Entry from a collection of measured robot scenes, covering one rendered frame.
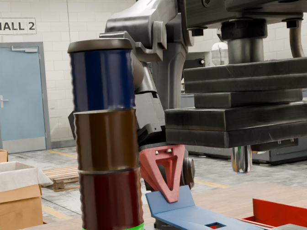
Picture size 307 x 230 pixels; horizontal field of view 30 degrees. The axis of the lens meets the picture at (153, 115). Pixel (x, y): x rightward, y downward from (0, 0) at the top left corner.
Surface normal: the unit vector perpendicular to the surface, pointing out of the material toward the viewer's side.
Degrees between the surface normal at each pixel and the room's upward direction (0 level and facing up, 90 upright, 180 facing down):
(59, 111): 90
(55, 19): 90
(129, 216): 76
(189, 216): 4
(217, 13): 90
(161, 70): 70
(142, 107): 65
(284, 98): 90
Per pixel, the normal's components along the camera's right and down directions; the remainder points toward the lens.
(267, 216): -0.84, 0.09
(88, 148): -0.51, -0.16
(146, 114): 0.45, -0.41
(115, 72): 0.48, 0.26
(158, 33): -0.25, -0.23
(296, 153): 0.49, 0.01
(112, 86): 0.33, -0.22
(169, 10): 0.94, 0.05
